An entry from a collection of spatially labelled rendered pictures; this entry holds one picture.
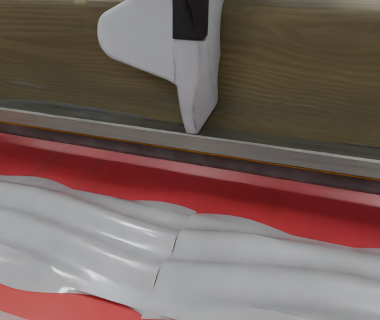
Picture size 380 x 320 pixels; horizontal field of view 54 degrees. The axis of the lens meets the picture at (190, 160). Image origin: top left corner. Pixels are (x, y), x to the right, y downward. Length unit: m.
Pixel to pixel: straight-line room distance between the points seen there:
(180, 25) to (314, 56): 0.06
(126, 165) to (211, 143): 0.08
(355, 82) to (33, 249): 0.17
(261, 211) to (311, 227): 0.03
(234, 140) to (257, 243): 0.05
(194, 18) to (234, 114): 0.06
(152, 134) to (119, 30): 0.06
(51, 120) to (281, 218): 0.15
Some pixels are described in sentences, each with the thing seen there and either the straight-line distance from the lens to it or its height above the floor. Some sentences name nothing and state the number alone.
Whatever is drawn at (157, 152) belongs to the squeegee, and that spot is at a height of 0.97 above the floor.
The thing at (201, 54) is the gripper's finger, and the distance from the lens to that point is 0.17.
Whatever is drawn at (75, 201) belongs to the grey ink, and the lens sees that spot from 0.21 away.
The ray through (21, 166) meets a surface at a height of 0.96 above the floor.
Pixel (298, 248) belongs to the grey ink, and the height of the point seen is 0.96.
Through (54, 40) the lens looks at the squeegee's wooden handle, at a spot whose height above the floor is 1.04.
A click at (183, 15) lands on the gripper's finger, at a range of 0.16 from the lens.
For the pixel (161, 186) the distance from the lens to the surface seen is 0.23.
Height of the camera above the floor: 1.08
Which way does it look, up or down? 30 degrees down
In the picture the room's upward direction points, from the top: 1 degrees counter-clockwise
